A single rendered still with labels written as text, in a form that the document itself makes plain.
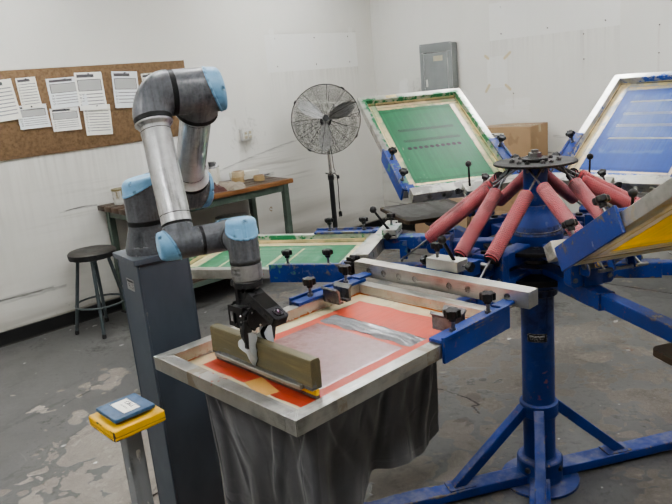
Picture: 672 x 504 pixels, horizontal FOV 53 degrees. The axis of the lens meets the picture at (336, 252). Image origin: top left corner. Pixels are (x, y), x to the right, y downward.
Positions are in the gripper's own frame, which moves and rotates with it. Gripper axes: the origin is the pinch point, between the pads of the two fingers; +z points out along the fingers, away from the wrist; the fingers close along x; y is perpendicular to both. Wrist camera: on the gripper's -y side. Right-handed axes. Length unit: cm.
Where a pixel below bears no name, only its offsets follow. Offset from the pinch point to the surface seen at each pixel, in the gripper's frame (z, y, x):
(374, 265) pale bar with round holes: -4, 25, -68
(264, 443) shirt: 21.0, -1.8, 3.8
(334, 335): 4.8, 5.6, -29.6
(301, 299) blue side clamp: -0.1, 28.0, -37.1
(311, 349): 4.9, 3.5, -18.8
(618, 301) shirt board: 8, -43, -104
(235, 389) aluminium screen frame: 1.7, -6.0, 12.7
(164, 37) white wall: -116, 380, -209
